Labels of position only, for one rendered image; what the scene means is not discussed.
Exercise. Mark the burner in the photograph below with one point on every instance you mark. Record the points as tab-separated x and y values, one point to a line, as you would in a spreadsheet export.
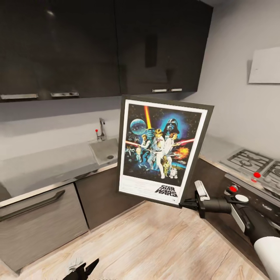
261	167

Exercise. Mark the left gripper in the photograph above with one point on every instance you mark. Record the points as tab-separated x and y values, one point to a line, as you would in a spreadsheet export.
80	273

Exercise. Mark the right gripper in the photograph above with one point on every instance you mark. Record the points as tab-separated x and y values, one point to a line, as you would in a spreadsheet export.
195	203

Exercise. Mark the poster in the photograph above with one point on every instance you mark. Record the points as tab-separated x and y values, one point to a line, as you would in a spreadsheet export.
159	144

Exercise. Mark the range hood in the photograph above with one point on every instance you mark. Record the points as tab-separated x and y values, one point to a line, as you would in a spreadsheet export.
265	66

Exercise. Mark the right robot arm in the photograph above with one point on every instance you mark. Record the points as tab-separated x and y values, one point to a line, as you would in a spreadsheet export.
260	230

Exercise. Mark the oven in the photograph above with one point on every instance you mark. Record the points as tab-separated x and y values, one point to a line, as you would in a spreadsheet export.
265	204

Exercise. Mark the drop in sink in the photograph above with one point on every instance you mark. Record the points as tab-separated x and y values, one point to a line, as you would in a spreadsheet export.
105	150

